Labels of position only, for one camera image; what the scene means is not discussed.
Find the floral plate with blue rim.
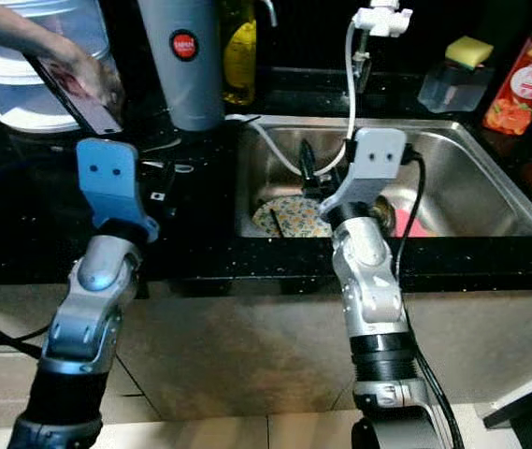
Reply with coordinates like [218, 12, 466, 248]
[252, 195, 337, 238]

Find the stainless steel bowl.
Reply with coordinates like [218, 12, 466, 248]
[368, 192, 397, 235]

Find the pink plastic plate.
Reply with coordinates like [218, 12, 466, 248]
[392, 208, 435, 238]

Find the stainless steel kitchen sink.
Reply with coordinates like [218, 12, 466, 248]
[233, 117, 532, 238]

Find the beige kitchen cabinet front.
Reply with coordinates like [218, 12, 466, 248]
[0, 281, 532, 422]

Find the person bare hand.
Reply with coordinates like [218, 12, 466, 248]
[60, 49, 124, 115]

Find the grey bottle with red label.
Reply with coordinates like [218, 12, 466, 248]
[137, 0, 224, 132]

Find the chrome tap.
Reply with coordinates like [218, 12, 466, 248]
[350, 37, 371, 94]

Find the yellow oil bottle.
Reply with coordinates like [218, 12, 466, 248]
[219, 0, 257, 106]

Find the white tap filter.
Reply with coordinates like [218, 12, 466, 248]
[354, 3, 414, 38]

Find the clear stacked plastic container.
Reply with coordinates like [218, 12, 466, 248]
[0, 0, 117, 134]

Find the yellow sponge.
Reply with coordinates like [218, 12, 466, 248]
[443, 36, 496, 69]

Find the red peach refill pouch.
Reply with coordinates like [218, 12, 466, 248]
[482, 30, 532, 137]

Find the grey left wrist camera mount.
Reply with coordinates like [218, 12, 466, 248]
[76, 138, 159, 242]

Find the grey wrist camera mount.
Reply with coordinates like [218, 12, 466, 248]
[322, 128, 409, 211]
[76, 138, 159, 242]

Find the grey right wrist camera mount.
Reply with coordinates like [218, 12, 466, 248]
[322, 128, 409, 211]

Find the white flexible hose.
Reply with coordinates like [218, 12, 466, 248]
[247, 23, 360, 179]

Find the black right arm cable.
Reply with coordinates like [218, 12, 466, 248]
[392, 154, 465, 449]

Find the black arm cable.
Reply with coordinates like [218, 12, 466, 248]
[0, 297, 47, 358]
[392, 154, 465, 449]

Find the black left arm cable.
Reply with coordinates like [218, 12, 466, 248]
[0, 297, 47, 358]

